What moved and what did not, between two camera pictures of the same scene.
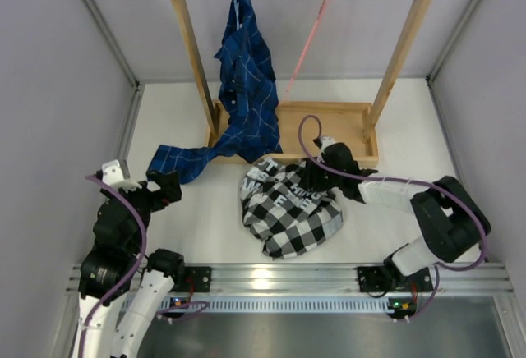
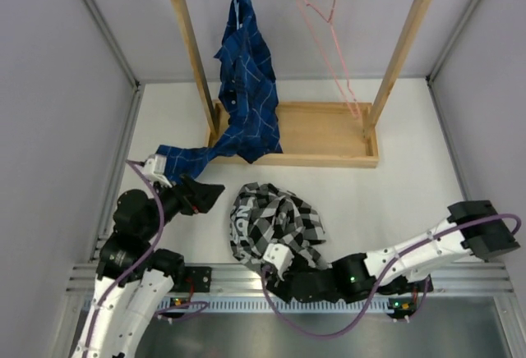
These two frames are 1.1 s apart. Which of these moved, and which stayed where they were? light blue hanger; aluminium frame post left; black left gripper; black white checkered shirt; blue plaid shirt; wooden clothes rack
Moved: black white checkered shirt; black left gripper
Stayed: blue plaid shirt; aluminium frame post left; light blue hanger; wooden clothes rack
